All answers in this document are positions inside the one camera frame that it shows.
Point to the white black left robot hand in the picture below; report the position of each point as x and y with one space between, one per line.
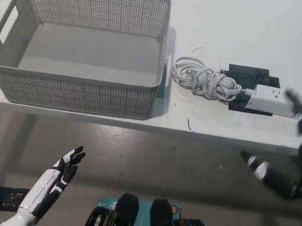
54 178

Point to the black tape patch on table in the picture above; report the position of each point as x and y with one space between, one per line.
244 72

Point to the grey perforated plastic basket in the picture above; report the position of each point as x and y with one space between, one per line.
90 56

